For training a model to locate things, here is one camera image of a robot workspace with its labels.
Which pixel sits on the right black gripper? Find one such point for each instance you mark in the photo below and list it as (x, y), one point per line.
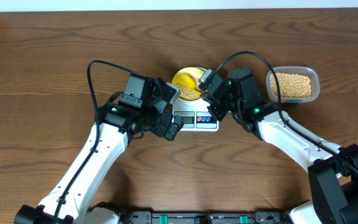
(214, 109)

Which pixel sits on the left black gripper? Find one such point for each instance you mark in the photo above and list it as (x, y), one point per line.
(160, 129)

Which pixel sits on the yellow plastic measuring scoop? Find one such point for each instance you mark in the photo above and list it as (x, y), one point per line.
(186, 84)

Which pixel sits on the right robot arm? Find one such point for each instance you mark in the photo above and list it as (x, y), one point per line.
(332, 169)

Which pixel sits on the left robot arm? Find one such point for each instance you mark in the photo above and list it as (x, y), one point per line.
(127, 115)

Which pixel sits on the soybeans in bowl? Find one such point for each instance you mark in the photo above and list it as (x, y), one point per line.
(191, 97)

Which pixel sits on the white digital kitchen scale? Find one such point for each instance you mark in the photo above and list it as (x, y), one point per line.
(195, 114)

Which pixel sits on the pale yellow bowl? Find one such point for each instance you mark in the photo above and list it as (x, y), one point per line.
(196, 72)

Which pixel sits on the green tape strip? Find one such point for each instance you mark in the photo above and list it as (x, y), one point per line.
(291, 104)

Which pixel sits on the soybeans in container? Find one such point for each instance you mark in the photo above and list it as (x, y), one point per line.
(294, 85)

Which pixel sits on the clear plastic container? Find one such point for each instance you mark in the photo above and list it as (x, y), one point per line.
(306, 71)

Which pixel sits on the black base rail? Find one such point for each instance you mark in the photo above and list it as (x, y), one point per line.
(204, 217)

